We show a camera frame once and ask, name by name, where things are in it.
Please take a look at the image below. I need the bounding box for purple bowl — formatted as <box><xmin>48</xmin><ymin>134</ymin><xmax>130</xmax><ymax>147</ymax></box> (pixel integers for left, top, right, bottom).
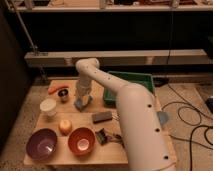
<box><xmin>26</xmin><ymin>128</ymin><xmax>57</xmax><ymax>160</ymax></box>

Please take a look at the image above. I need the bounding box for metal diagonal pole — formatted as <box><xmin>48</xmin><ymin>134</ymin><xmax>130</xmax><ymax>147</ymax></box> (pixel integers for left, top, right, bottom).
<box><xmin>8</xmin><ymin>0</ymin><xmax>47</xmax><ymax>56</ymax></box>

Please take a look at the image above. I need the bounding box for yellow apple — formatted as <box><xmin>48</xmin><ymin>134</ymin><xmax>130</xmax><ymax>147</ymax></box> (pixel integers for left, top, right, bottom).
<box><xmin>58</xmin><ymin>119</ymin><xmax>72</xmax><ymax>135</ymax></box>

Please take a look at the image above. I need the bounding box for green plastic tray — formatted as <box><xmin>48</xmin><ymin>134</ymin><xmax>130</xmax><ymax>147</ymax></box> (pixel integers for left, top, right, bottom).
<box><xmin>103</xmin><ymin>71</ymin><xmax>155</xmax><ymax>106</ymax></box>

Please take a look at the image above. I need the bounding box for dark rectangular block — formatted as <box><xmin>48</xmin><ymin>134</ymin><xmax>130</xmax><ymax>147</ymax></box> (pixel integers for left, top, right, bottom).
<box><xmin>92</xmin><ymin>111</ymin><xmax>112</xmax><ymax>124</ymax></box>

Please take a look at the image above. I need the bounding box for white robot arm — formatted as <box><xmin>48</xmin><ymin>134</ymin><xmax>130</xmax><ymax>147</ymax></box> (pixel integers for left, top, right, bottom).
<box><xmin>75</xmin><ymin>58</ymin><xmax>176</xmax><ymax>171</ymax></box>

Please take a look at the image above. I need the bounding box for white shelf beam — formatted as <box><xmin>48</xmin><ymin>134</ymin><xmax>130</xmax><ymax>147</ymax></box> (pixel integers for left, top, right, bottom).
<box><xmin>24</xmin><ymin>49</ymin><xmax>213</xmax><ymax>68</ymax></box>

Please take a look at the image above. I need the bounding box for orange bowl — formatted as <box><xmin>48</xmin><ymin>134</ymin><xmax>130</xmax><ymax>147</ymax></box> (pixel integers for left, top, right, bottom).
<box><xmin>68</xmin><ymin>127</ymin><xmax>95</xmax><ymax>156</ymax></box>

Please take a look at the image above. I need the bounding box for black floor cable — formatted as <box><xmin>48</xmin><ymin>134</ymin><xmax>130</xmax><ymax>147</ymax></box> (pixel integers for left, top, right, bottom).
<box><xmin>161</xmin><ymin>84</ymin><xmax>213</xmax><ymax>171</ymax></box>

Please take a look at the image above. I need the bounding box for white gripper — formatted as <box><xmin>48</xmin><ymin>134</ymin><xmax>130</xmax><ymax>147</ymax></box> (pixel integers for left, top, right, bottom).
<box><xmin>75</xmin><ymin>79</ymin><xmax>91</xmax><ymax>102</ymax></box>

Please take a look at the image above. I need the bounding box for white cup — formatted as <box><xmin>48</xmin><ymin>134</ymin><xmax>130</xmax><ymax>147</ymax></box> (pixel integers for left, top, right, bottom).
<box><xmin>40</xmin><ymin>98</ymin><xmax>56</xmax><ymax>117</ymax></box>

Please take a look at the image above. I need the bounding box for orange carrot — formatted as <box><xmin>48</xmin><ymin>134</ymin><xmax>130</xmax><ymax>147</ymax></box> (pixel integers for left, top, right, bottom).
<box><xmin>47</xmin><ymin>84</ymin><xmax>69</xmax><ymax>95</ymax></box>

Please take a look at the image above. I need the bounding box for small metal cup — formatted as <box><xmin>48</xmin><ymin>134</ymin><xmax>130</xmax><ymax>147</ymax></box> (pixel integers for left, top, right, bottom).
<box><xmin>58</xmin><ymin>89</ymin><xmax>69</xmax><ymax>103</ymax></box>

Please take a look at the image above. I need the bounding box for black handled tool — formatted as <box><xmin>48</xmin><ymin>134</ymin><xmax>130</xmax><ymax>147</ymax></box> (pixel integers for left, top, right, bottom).
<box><xmin>113</xmin><ymin>134</ymin><xmax>124</xmax><ymax>148</ymax></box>

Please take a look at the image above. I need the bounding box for small dark clip object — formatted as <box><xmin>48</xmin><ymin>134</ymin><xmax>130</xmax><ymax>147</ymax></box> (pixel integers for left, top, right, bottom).
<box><xmin>95</xmin><ymin>129</ymin><xmax>109</xmax><ymax>145</ymax></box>

